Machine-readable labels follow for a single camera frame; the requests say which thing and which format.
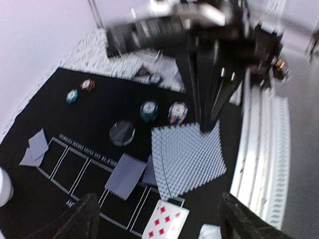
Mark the blue card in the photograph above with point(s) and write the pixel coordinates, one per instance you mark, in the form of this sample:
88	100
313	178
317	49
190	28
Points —
31	159

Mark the nine of diamonds card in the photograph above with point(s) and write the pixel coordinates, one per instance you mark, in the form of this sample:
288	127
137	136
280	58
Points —
166	221

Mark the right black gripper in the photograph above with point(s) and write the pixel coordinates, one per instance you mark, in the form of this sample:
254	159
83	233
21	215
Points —
212	61

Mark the white ceramic bowl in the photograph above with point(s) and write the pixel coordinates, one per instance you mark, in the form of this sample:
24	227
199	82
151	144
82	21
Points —
6	187

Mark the teal poker chip stack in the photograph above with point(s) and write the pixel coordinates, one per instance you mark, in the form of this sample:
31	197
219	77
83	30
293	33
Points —
149	110

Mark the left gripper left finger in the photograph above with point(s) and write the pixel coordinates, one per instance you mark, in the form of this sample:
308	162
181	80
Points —
78	222

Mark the black dealer button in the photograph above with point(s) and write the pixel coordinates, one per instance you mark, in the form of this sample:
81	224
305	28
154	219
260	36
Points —
122	133

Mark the white poker chip stack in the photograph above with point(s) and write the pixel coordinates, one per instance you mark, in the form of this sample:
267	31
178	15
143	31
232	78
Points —
177	113

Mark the orange chip stack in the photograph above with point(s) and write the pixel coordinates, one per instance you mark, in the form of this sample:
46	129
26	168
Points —
87	85

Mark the front aluminium rail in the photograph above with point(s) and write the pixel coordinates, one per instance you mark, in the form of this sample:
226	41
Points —
262	171

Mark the black triangular chip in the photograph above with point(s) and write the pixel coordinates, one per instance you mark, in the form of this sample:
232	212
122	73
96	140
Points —
142	72

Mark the black poker felt mat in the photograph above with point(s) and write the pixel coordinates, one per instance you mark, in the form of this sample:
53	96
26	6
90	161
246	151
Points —
80	154

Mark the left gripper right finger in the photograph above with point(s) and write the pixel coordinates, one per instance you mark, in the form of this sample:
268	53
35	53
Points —
238	222

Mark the single teal poker chip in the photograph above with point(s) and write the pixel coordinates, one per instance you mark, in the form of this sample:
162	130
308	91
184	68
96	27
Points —
155	79

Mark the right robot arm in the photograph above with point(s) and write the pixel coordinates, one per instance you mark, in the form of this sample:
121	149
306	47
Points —
156	30

